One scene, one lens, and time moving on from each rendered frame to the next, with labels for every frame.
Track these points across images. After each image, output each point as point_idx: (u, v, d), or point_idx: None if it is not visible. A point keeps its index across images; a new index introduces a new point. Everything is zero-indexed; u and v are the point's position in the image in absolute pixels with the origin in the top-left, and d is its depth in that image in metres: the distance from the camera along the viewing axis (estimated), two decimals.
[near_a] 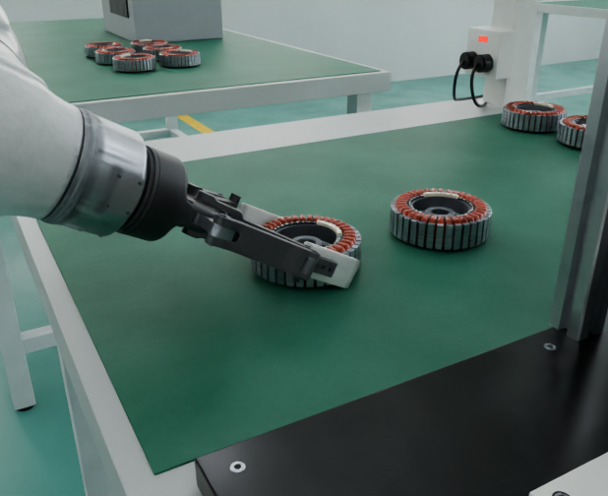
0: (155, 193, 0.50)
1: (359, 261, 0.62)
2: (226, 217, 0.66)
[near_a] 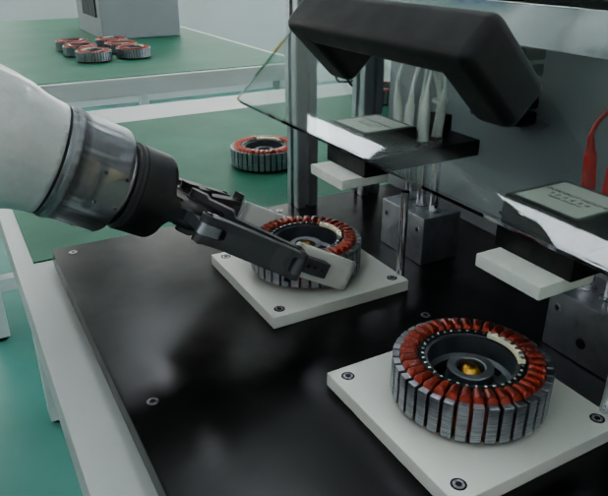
0: (144, 190, 0.51)
1: (355, 263, 0.61)
2: None
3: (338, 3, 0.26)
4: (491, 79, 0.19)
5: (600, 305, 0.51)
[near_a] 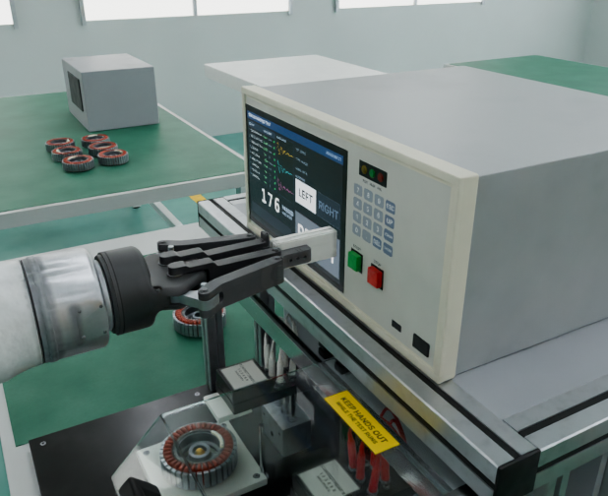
0: (121, 302, 0.54)
1: (335, 230, 0.66)
2: None
3: (140, 487, 0.56)
4: None
5: None
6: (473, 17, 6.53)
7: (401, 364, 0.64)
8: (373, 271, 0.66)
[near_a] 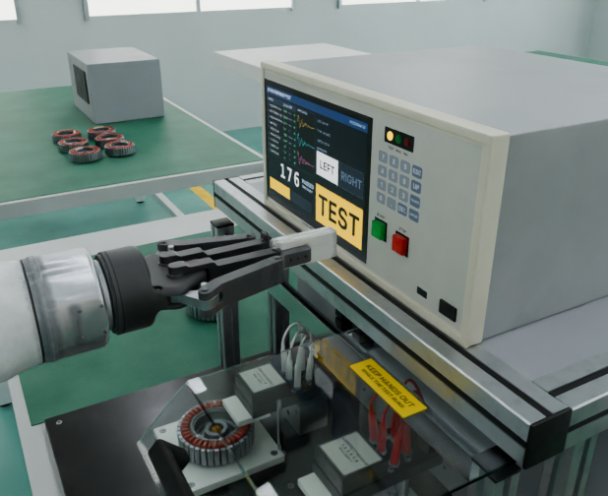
0: (122, 302, 0.54)
1: (335, 230, 0.66)
2: None
3: (169, 449, 0.56)
4: None
5: None
6: (476, 14, 6.53)
7: (427, 330, 0.64)
8: (398, 237, 0.66)
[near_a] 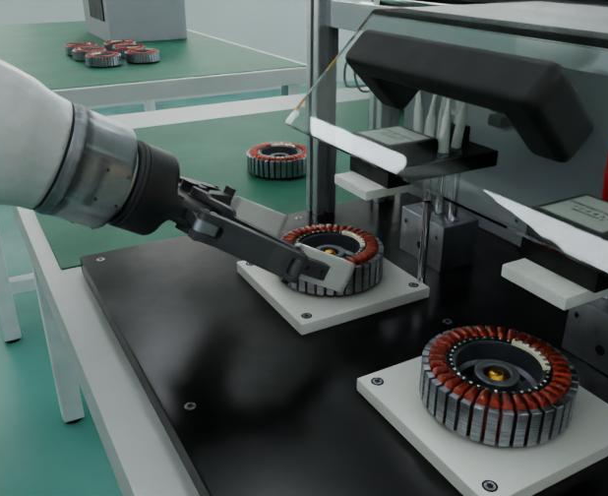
0: (145, 188, 0.51)
1: (355, 265, 0.60)
2: None
3: (395, 39, 0.28)
4: (551, 121, 0.21)
5: None
6: None
7: None
8: None
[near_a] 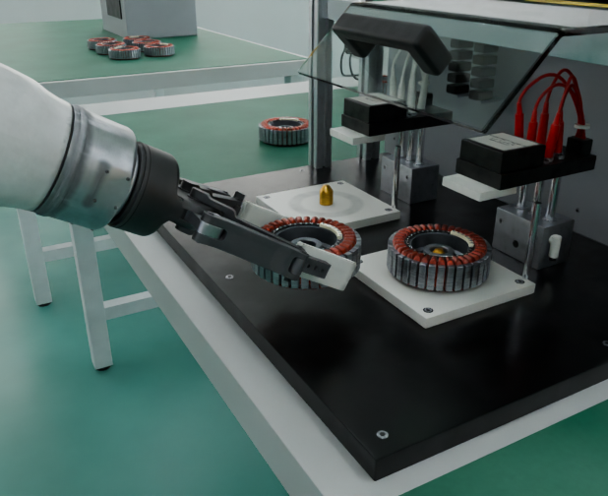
0: (145, 189, 0.51)
1: (356, 263, 0.61)
2: None
3: (359, 18, 0.51)
4: (427, 53, 0.43)
5: (527, 216, 0.76)
6: None
7: None
8: None
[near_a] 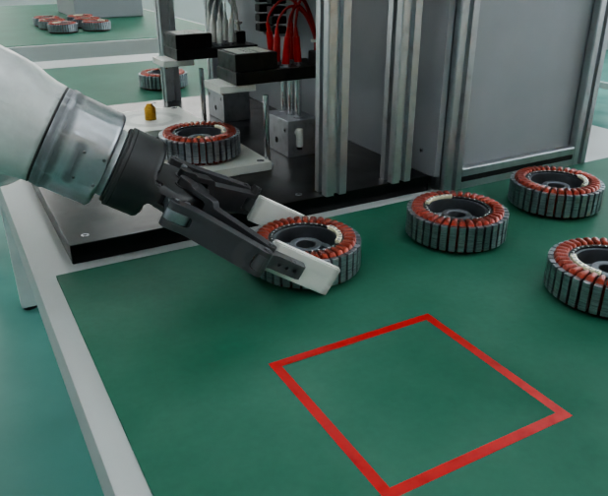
0: (122, 171, 0.55)
1: (339, 270, 0.60)
2: (244, 207, 0.69)
3: None
4: None
5: (282, 115, 0.95)
6: None
7: None
8: None
